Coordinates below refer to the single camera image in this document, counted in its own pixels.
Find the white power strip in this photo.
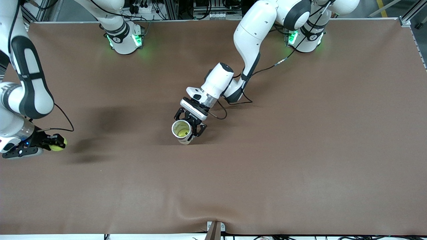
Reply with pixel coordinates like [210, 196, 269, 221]
[128, 3, 158, 21]

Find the brown camera pole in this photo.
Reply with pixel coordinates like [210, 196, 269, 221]
[204, 221, 222, 240]

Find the grey electronics unit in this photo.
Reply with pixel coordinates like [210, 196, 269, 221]
[193, 0, 242, 20]

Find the blue white tennis ball can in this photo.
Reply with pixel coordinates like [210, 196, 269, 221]
[171, 120, 196, 146]

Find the aluminium frame profile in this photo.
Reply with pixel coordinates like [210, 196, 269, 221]
[37, 0, 64, 22]
[399, 0, 427, 28]

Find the aluminium frame post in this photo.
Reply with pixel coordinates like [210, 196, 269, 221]
[165, 0, 179, 20]

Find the brown table mat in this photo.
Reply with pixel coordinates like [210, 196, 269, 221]
[0, 21, 427, 235]

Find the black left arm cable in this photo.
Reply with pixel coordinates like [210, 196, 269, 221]
[208, 0, 336, 120]

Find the grey clamp bracket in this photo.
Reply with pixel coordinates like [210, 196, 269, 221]
[206, 221, 226, 232]

